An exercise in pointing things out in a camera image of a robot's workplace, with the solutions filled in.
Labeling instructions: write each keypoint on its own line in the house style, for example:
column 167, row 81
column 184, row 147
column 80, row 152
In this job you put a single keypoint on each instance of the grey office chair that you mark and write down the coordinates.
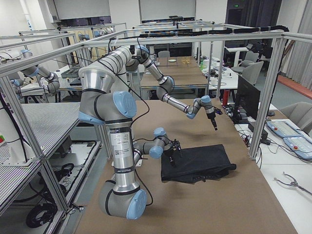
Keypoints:
column 251, row 73

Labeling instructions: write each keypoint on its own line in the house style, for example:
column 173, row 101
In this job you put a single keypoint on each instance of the grabber reacher tool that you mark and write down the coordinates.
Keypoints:
column 293, row 183

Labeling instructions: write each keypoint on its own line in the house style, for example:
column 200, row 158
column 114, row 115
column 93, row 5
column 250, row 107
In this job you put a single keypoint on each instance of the aluminium frame post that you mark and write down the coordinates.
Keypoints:
column 267, row 94

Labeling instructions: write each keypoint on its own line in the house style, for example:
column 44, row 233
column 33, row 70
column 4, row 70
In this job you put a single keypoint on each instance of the black graphic t-shirt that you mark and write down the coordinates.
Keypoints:
column 197, row 164

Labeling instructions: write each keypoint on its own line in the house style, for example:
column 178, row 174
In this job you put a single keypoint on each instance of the black Huawei monitor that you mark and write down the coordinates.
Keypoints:
column 247, row 101

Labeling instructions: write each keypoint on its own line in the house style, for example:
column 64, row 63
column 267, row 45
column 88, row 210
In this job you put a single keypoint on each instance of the teach pendant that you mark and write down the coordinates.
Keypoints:
column 301, row 145
column 283, row 129

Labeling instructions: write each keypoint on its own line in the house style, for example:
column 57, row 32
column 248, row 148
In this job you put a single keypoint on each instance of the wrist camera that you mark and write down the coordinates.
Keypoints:
column 218, row 111
column 175, row 146

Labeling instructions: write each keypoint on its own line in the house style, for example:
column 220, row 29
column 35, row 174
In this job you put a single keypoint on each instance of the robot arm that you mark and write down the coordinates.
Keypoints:
column 120, row 196
column 130, row 57

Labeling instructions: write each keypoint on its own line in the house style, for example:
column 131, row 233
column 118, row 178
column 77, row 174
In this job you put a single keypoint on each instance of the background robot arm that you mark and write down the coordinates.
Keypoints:
column 47, row 82

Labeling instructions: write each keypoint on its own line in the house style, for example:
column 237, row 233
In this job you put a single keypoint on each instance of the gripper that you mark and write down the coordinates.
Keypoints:
column 210, row 114
column 168, row 153

